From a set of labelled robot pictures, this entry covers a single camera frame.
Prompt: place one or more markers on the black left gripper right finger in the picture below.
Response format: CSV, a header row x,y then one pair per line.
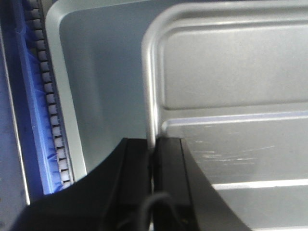
x,y
198,206

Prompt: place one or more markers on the right shelf roller track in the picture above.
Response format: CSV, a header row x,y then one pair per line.
x,y
46,117

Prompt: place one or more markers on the ribbed silver metal tray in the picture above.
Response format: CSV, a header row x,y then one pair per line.
x,y
231,80

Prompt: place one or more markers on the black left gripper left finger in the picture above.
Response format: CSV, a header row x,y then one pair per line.
x,y
107,199

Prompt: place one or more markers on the large grey flat tray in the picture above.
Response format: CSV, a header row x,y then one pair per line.
x,y
95,48

